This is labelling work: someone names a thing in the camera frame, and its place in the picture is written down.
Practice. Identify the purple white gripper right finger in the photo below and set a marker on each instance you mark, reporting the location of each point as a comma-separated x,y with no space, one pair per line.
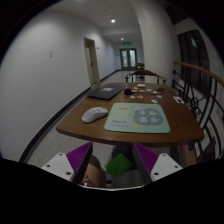
153,166

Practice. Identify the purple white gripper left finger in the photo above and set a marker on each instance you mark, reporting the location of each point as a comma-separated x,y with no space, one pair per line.
71,166

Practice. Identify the green patterned mouse pad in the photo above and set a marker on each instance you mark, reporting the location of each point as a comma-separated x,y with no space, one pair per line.
137,118

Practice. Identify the white computer mouse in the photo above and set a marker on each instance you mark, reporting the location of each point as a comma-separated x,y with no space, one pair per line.
94,114

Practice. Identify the green object under table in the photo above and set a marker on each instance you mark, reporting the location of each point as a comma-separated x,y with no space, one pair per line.
118,166

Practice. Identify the wooden table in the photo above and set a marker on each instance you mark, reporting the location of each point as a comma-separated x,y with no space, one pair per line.
184,128

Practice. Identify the white card on table edge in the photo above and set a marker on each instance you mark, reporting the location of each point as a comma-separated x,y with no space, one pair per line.
178,99

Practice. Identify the small black box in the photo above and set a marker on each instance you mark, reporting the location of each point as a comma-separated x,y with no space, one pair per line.
127,91

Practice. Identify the dark closed laptop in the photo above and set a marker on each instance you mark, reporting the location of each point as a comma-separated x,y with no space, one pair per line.
106,92

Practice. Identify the curved railing with wooden handrail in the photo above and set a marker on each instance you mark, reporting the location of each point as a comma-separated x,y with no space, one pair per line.
203,93

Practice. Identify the double glass exit door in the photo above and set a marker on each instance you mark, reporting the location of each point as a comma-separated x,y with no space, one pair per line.
128,59

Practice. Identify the side doorway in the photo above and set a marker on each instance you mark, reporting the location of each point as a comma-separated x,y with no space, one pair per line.
91,60

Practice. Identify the dark window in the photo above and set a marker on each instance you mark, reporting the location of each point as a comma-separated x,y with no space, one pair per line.
194,52

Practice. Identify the green exit sign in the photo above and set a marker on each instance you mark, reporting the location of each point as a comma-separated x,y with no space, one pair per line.
126,43

